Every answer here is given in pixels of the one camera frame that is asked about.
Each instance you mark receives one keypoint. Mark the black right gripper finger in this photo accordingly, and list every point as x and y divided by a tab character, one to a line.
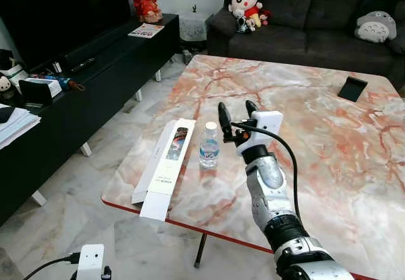
224	116
251	108

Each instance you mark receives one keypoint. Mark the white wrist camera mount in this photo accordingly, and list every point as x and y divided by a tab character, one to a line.
90	260
264	127

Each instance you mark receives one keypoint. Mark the small black white plush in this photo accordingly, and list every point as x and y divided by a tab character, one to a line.
7	80

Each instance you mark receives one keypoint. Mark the side table with lace cloth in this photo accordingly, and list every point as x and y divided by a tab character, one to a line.
195	26

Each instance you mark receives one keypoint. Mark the black box with white label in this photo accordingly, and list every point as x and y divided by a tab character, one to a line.
39	91

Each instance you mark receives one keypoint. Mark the red white booklet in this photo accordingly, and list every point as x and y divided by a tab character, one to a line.
146	30

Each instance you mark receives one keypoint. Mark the long white cardboard box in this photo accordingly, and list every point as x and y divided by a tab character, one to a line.
166	172

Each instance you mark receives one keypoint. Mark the cartoon boy plush doll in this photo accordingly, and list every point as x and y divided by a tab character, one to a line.
247	4

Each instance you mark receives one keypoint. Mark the small clear water bottle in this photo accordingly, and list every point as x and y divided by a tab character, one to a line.
209	148

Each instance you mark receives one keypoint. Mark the black phone stand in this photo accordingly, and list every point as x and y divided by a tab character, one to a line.
352	89

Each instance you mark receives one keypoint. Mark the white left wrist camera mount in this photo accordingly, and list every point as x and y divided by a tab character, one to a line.
90	260

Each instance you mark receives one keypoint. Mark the red gold figurine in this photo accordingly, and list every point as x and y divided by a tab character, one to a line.
145	1

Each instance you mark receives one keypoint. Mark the grey Totoro plush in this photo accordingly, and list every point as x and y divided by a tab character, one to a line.
376	26

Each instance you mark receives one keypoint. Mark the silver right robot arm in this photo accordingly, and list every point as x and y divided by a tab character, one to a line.
271	177

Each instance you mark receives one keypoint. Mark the black flat television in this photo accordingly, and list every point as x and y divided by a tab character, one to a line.
57	14

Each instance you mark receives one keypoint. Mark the marble coffee table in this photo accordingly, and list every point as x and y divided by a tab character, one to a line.
329	159

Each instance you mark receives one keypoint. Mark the black TV cabinet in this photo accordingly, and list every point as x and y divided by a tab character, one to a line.
95	96

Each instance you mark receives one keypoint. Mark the black table leg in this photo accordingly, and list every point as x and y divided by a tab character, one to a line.
200	249

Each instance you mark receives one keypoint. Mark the dark brown sofa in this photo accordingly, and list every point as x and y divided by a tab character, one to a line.
310	33

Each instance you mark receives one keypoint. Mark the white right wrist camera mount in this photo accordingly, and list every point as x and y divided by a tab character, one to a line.
264	127

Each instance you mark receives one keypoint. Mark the black remote control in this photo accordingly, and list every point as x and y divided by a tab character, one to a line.
83	64

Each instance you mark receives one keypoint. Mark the stack of white papers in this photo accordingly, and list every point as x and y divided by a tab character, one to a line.
16	125

